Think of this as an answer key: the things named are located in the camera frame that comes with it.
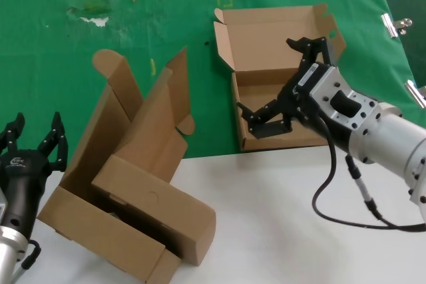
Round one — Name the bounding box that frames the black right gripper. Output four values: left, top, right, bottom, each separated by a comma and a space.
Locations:
236, 35, 347, 152

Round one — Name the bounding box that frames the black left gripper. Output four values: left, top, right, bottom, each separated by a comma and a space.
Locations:
0, 110, 70, 237

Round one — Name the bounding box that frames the brown cardboard box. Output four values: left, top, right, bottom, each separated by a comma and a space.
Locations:
212, 3, 348, 152
36, 49, 182, 284
91, 45, 218, 267

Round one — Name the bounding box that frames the green table cloth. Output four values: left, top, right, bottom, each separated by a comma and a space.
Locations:
0, 0, 426, 178

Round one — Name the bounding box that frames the silver binder clip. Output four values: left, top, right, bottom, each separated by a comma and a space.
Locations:
380, 13, 414, 40
405, 79, 426, 110

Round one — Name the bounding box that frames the silver camera mount bracket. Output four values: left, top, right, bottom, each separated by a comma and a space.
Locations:
309, 65, 381, 132

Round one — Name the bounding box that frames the thick black gripper cable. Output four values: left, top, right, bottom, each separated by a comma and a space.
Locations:
312, 114, 426, 233

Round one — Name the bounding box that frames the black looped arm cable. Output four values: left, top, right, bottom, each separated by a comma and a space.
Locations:
12, 238, 43, 284

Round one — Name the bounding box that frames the black cable silver connector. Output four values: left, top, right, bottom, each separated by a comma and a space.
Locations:
345, 154, 426, 230

